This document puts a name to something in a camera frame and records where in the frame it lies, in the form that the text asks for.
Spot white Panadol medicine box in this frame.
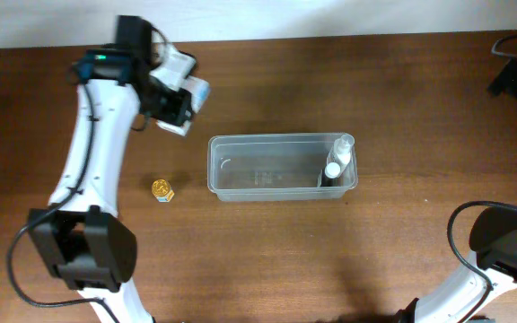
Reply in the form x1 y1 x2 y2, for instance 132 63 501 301
155 76 210 136

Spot clear plastic container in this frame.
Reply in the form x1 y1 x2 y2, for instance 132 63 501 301
207 133 358 202

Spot dark bottle white cap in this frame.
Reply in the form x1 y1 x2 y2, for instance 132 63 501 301
318 161 341 187

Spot white spray bottle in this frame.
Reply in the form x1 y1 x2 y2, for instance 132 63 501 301
326 134 355 170

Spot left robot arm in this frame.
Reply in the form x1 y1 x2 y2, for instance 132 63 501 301
24 15 209 322

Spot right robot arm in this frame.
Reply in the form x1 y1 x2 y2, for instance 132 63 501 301
393 201 517 323

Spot gold lid balm jar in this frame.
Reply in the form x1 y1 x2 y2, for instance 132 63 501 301
152 179 174 203

